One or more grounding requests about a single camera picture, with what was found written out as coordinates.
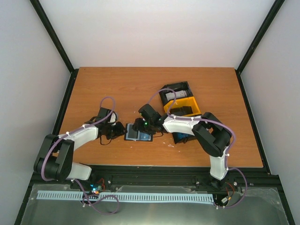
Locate blue VIP card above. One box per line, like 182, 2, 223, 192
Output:
138, 132, 152, 141

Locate black leather card holder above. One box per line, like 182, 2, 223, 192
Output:
124, 123, 153, 142

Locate black cards stack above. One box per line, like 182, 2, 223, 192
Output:
170, 106, 193, 116

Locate yellow bin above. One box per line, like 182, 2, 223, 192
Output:
169, 96, 202, 116

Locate black bin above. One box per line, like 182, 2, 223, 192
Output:
172, 132, 196, 144
159, 81, 194, 106

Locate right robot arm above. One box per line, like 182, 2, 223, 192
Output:
133, 104, 236, 181

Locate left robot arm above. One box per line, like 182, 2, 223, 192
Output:
33, 107, 127, 189

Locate blue cards stack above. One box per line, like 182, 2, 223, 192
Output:
177, 133, 190, 139

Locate white cards stack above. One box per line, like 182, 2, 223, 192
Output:
165, 90, 188, 101

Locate green led circuit board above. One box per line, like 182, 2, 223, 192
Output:
90, 183, 105, 194

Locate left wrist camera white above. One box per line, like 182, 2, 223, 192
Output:
107, 112, 118, 123

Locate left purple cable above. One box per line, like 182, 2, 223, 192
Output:
41, 96, 117, 181

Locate purple cable loop bottom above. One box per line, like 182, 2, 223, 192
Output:
70, 179, 120, 215

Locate light blue cable duct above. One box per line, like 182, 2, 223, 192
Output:
36, 190, 214, 204

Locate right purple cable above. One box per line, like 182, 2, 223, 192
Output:
146, 88, 248, 208

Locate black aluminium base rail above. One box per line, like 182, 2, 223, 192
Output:
30, 165, 281, 193

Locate left black frame post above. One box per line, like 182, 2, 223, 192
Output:
29, 0, 79, 73

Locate black frame post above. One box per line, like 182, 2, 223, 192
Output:
236, 0, 286, 73
29, 0, 79, 73

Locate right black frame post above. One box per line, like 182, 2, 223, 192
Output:
236, 0, 286, 73

